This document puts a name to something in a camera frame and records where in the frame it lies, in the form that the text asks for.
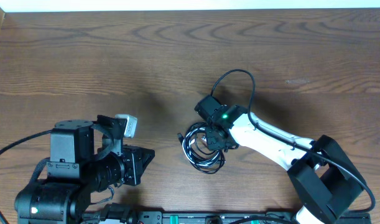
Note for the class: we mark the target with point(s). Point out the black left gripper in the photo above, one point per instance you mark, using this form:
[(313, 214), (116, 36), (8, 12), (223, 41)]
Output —
[(137, 161)]

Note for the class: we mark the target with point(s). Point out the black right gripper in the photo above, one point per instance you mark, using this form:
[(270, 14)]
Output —
[(211, 144)]

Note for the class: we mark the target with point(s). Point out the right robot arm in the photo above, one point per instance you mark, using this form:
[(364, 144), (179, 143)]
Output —
[(323, 176)]

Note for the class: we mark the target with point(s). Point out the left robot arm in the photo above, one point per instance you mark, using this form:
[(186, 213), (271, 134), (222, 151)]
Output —
[(85, 157)]

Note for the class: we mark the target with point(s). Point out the black aluminium mounting rail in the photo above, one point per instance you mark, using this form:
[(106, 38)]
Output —
[(119, 214)]

